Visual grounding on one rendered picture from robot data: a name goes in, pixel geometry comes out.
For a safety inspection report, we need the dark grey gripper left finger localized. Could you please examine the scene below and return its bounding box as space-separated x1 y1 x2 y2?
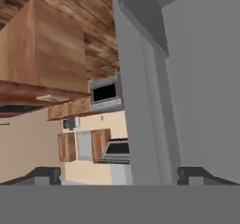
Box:
0 166 62 186

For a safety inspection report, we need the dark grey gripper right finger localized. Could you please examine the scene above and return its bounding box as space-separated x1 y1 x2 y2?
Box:
177 166 240 186

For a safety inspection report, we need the grey fridge door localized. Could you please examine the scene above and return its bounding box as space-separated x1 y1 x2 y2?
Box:
161 0 240 185

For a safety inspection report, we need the grey fridge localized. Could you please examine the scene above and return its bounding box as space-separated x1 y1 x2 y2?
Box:
112 0 240 186

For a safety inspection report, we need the grey small countertop appliance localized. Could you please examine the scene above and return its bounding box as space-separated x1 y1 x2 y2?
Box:
62 116 81 131

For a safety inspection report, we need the grey range hood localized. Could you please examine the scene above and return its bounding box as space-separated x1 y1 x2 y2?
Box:
97 137 131 165

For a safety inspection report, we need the silver oven with black window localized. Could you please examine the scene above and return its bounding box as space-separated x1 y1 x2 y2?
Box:
89 73 125 112

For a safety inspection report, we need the wooden kitchen island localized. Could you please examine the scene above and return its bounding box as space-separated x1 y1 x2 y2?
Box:
0 0 92 119

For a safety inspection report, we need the wooden wall cupboard run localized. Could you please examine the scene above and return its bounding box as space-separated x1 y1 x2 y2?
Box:
57 127 113 164

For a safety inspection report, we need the grey fridge door handle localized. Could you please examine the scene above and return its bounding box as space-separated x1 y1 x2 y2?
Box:
140 35 182 186

